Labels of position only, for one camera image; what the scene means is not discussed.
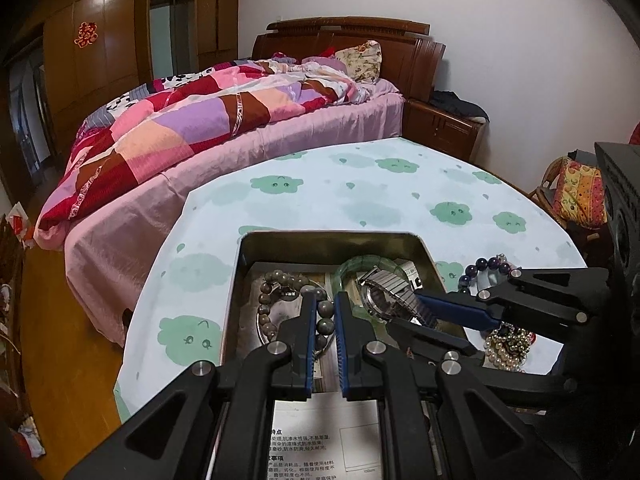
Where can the green jade bangle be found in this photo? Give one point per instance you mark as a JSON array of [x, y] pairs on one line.
[[350, 266]]

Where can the dark clothes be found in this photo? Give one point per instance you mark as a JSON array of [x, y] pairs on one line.
[[457, 105]]

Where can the floral pillow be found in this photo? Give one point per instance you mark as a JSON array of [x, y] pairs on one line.
[[361, 60]]

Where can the metal tin box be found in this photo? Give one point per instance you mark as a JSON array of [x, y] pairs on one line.
[[245, 300]]

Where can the colourful patterned cushion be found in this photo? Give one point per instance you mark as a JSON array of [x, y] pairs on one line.
[[582, 192]]

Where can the brown wooden wardrobe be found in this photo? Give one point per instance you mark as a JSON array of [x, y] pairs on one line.
[[110, 60]]

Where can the wooden nightstand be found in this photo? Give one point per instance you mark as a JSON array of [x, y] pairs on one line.
[[440, 127]]

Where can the silver metal wristwatch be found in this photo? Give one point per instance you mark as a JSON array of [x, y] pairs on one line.
[[390, 287]]

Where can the red and white bag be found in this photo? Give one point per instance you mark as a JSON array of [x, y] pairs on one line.
[[17, 222]]

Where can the printed paper leaflet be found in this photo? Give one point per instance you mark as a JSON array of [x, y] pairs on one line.
[[325, 435]]

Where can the patchwork quilt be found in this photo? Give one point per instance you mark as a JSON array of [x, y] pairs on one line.
[[190, 120]]

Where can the wooden bed with pink sheet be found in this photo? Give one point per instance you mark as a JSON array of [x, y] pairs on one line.
[[280, 145]]

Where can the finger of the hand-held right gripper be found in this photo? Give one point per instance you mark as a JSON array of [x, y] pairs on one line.
[[457, 310], [430, 340]]

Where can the red paper decoration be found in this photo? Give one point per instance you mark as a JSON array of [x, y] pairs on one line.
[[85, 35]]

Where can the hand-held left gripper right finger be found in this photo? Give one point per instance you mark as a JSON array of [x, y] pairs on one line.
[[342, 345]]

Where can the wicker chair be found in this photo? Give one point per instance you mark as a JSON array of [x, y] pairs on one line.
[[547, 200]]

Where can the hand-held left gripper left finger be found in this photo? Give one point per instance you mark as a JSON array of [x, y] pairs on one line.
[[310, 345]]

